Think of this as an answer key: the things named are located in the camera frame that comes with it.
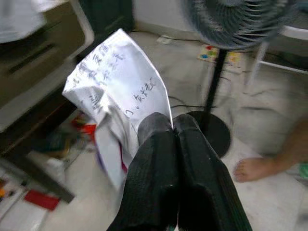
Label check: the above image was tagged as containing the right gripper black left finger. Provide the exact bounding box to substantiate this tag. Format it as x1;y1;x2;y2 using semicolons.
105;112;180;231

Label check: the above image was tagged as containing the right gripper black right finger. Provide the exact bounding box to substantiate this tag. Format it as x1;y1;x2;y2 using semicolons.
173;114;253;231

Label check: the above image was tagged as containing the white paper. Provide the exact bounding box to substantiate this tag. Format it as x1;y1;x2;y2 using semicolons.
62;28;174;191

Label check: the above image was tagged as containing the person's bare leg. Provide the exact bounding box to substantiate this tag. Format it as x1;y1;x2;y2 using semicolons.
233;117;308;184

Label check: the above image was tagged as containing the green plastic stool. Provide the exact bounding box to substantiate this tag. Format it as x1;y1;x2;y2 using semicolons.
297;163;308;180

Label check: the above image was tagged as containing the black standing fan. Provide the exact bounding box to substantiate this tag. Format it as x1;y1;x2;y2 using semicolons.
184;0;297;160

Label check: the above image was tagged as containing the red flat book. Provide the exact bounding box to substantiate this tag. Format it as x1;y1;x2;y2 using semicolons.
24;189;61;212

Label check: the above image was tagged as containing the colourful wooden puzzle board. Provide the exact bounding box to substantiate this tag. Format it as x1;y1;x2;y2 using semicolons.
196;44;244;73

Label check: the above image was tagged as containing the black floor cable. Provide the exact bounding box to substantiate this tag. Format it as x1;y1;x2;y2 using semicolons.
167;95;210;109

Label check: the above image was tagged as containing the white chair frame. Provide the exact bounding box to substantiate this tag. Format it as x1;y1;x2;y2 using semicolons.
244;24;308;85

